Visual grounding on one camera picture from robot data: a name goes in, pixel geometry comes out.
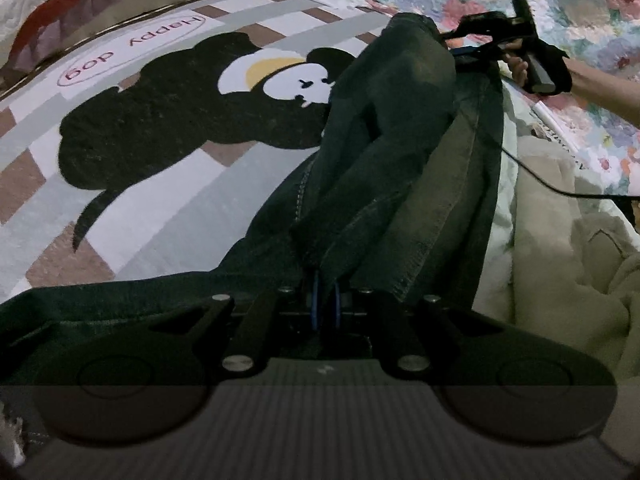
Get dark denim jeans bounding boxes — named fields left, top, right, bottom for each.
left=1, top=14, right=503, bottom=386

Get person right forearm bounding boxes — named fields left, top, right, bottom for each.
left=564, top=58, right=640, bottom=127

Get person right hand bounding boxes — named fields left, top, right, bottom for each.
left=502, top=39, right=528, bottom=88

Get floral pastel quilt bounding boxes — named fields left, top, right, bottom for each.
left=314, top=0, right=639, bottom=195

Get beige fleece blanket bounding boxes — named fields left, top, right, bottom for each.
left=472, top=89, right=640, bottom=466

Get black cable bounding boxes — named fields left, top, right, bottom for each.
left=491, top=134, right=640, bottom=201

